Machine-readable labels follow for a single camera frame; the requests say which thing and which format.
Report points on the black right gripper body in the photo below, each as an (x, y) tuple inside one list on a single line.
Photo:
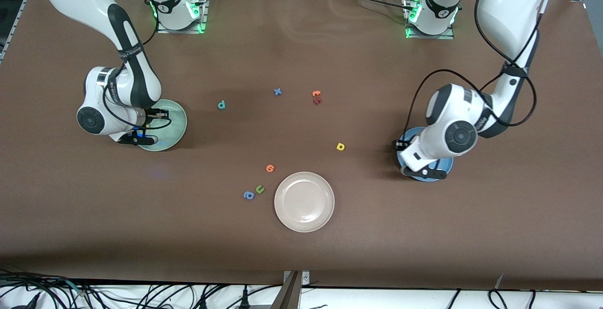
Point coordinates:
[(151, 115)]

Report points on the teal letter d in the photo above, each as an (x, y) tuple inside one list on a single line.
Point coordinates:
[(221, 105)]

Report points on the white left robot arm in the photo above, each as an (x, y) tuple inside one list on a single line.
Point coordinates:
[(509, 12)]

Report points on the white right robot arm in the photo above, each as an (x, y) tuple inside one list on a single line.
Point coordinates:
[(122, 87)]

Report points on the blue plate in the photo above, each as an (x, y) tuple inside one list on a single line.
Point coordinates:
[(414, 133)]

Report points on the green plate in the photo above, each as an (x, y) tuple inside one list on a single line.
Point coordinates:
[(176, 130)]

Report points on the beige plate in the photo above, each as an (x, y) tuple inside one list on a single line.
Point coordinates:
[(304, 201)]

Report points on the blue letter a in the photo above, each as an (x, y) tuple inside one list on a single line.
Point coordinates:
[(248, 195)]

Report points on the green letter u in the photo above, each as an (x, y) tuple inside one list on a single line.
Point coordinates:
[(259, 189)]

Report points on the brown table cover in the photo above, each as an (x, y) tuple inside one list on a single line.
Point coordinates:
[(301, 252)]

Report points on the dark metal beam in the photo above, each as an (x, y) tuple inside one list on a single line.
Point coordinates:
[(287, 297)]

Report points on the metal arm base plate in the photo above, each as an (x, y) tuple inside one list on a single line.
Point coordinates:
[(428, 37), (181, 30)]

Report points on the grey metal bracket plate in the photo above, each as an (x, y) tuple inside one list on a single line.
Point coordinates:
[(305, 278)]

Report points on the long aluminium rail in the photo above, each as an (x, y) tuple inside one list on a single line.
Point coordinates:
[(19, 12)]

